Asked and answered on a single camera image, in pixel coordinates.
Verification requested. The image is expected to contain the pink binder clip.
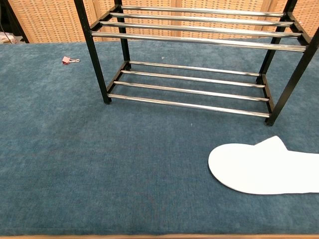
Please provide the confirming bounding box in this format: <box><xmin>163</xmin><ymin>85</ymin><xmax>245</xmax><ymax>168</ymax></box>
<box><xmin>62</xmin><ymin>56</ymin><xmax>81</xmax><ymax>66</ymax></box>

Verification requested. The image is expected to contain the woven rattan folding screen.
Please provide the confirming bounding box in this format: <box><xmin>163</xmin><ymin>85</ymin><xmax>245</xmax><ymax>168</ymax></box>
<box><xmin>7</xmin><ymin>0</ymin><xmax>319</xmax><ymax>44</ymax></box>

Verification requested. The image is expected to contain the white slipper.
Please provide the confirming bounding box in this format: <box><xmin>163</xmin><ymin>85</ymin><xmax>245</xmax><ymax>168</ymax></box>
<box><xmin>208</xmin><ymin>135</ymin><xmax>319</xmax><ymax>195</ymax></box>

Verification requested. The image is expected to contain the black metal shoe rack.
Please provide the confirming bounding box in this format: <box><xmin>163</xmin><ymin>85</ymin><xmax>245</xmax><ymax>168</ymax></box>
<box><xmin>74</xmin><ymin>0</ymin><xmax>319</xmax><ymax>126</ymax></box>

